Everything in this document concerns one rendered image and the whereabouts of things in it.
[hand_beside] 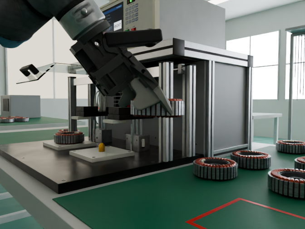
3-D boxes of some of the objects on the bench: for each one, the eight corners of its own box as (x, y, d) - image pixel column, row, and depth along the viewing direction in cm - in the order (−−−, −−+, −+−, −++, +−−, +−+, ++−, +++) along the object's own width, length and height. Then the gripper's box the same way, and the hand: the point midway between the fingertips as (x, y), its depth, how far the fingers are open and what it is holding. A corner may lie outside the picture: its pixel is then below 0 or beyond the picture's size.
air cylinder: (101, 143, 107) (101, 129, 107) (92, 141, 113) (92, 128, 113) (112, 141, 111) (111, 128, 110) (102, 140, 116) (102, 127, 116)
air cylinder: (138, 151, 89) (138, 135, 89) (125, 148, 95) (125, 133, 94) (150, 150, 92) (150, 134, 92) (136, 147, 98) (136, 132, 98)
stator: (225, 161, 84) (225, 150, 83) (259, 161, 84) (259, 149, 84) (239, 171, 72) (239, 157, 72) (278, 170, 73) (278, 156, 73)
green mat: (-14, 151, 103) (-14, 150, 103) (-34, 135, 149) (-34, 135, 149) (162, 132, 165) (162, 131, 165) (109, 125, 211) (109, 125, 211)
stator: (59, 145, 94) (59, 135, 94) (50, 141, 103) (50, 132, 103) (89, 142, 101) (88, 132, 101) (77, 139, 110) (77, 130, 110)
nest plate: (91, 162, 74) (91, 158, 73) (69, 154, 85) (69, 150, 85) (135, 155, 83) (135, 151, 83) (109, 149, 95) (109, 145, 95)
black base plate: (58, 194, 55) (58, 183, 55) (-7, 151, 103) (-7, 145, 103) (200, 160, 86) (201, 153, 86) (100, 139, 134) (100, 135, 134)
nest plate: (57, 150, 92) (57, 146, 92) (42, 145, 103) (42, 141, 103) (96, 145, 102) (96, 142, 102) (78, 141, 113) (78, 138, 113)
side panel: (208, 161, 85) (209, 60, 83) (200, 159, 87) (201, 61, 86) (251, 150, 103) (253, 67, 102) (244, 149, 106) (246, 68, 104)
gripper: (65, 53, 56) (122, 126, 62) (73, 36, 39) (150, 138, 45) (97, 31, 58) (149, 103, 64) (118, 5, 41) (186, 107, 47)
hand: (159, 108), depth 55 cm, fingers closed on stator, 13 cm apart
